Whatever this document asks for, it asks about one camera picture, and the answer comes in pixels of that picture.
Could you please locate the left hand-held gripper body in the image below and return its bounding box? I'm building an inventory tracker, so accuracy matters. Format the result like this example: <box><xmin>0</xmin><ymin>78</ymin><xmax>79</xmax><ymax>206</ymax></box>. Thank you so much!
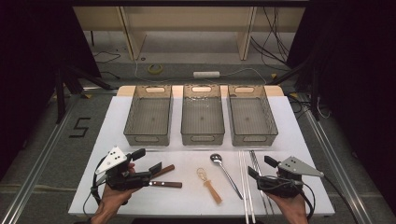
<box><xmin>94</xmin><ymin>146</ymin><xmax>153</xmax><ymax>191</ymax></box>

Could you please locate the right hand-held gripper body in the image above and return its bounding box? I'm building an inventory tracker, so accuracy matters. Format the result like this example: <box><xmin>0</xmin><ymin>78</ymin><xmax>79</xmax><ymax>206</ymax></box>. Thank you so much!
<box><xmin>256</xmin><ymin>156</ymin><xmax>325</xmax><ymax>199</ymax></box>

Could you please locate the metal chopstick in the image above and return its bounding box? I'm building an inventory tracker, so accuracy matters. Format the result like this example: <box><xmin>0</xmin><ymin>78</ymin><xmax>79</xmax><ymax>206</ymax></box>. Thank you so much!
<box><xmin>249</xmin><ymin>149</ymin><xmax>269</xmax><ymax>217</ymax></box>
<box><xmin>251</xmin><ymin>149</ymin><xmax>276</xmax><ymax>217</ymax></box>

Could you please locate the smoked clear plastic bin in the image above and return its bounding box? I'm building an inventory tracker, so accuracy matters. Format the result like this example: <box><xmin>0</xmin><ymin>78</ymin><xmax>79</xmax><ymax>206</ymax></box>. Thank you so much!
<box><xmin>123</xmin><ymin>84</ymin><xmax>174</xmax><ymax>147</ymax></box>
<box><xmin>226</xmin><ymin>84</ymin><xmax>279</xmax><ymax>147</ymax></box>
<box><xmin>180</xmin><ymin>84</ymin><xmax>226</xmax><ymax>147</ymax></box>

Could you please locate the metal spoon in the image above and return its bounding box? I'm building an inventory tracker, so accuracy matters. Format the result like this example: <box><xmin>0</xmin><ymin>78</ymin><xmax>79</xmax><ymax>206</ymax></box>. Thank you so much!
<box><xmin>209</xmin><ymin>152</ymin><xmax>245</xmax><ymax>201</ymax></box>

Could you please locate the translucent orange plastic spoon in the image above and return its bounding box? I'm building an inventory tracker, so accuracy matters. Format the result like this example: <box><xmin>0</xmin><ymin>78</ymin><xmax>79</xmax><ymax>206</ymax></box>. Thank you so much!
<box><xmin>195</xmin><ymin>167</ymin><xmax>224</xmax><ymax>205</ymax></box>

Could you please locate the person's right hand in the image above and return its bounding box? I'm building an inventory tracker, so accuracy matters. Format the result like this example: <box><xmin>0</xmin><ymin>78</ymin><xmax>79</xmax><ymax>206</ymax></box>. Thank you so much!
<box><xmin>266</xmin><ymin>191</ymin><xmax>309</xmax><ymax>218</ymax></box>

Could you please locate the person's left hand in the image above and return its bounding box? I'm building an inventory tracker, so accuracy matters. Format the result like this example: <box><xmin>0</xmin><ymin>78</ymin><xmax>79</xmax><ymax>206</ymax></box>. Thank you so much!
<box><xmin>98</xmin><ymin>182</ymin><xmax>139</xmax><ymax>216</ymax></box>

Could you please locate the black metal stand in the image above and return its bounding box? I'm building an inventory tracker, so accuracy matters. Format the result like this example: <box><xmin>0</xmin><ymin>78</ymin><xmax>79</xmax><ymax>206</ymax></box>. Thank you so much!
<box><xmin>267</xmin><ymin>55</ymin><xmax>321</xmax><ymax>120</ymax></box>
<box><xmin>55</xmin><ymin>63</ymin><xmax>113</xmax><ymax>125</ymax></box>

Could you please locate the yellow tape roll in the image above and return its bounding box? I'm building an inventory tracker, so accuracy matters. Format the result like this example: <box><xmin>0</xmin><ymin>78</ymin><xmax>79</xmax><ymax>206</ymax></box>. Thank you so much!
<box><xmin>147</xmin><ymin>63</ymin><xmax>164</xmax><ymax>76</ymax></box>

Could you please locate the white power strip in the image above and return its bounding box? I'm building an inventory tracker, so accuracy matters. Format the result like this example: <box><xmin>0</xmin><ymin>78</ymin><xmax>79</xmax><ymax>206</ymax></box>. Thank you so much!
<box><xmin>192</xmin><ymin>71</ymin><xmax>221</xmax><ymax>79</ymax></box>

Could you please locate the black curtain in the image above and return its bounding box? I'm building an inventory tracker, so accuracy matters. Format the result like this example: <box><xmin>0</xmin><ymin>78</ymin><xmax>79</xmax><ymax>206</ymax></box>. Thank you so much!
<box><xmin>0</xmin><ymin>0</ymin><xmax>102</xmax><ymax>181</ymax></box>
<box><xmin>286</xmin><ymin>0</ymin><xmax>396</xmax><ymax>216</ymax></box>

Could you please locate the beige wooden desk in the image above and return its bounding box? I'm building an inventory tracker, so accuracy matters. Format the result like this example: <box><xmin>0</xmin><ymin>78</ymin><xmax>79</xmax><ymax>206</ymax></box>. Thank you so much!
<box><xmin>73</xmin><ymin>6</ymin><xmax>306</xmax><ymax>62</ymax></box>

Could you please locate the left hand-held gripper cable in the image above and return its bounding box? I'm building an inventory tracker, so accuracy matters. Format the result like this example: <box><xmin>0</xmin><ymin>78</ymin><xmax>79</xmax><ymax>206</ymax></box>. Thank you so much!
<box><xmin>82</xmin><ymin>155</ymin><xmax>108</xmax><ymax>217</ymax></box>

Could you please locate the hand-held gripper cable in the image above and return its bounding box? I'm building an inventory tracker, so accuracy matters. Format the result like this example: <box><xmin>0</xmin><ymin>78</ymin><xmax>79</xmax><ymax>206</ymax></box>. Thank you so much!
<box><xmin>82</xmin><ymin>155</ymin><xmax>108</xmax><ymax>217</ymax></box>
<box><xmin>258</xmin><ymin>174</ymin><xmax>359</xmax><ymax>224</ymax></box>

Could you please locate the right hand-held gripper cable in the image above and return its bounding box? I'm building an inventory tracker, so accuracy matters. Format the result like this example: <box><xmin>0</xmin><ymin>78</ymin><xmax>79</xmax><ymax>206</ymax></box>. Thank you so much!
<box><xmin>258</xmin><ymin>174</ymin><xmax>359</xmax><ymax>224</ymax></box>

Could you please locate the aluminium floor rail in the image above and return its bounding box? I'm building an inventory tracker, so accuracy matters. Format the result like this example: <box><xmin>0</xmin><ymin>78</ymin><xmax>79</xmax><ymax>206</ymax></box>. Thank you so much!
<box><xmin>297</xmin><ymin>92</ymin><xmax>375</xmax><ymax>224</ymax></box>
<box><xmin>0</xmin><ymin>96</ymin><xmax>82</xmax><ymax>224</ymax></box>

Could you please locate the white power cable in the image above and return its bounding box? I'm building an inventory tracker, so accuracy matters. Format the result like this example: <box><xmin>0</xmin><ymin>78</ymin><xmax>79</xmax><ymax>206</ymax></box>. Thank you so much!
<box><xmin>219</xmin><ymin>67</ymin><xmax>269</xmax><ymax>85</ymax></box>

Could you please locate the black cable bundle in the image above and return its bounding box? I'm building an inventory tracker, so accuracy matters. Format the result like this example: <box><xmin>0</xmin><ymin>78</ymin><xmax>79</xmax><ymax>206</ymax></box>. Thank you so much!
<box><xmin>250</xmin><ymin>7</ymin><xmax>292</xmax><ymax>68</ymax></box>

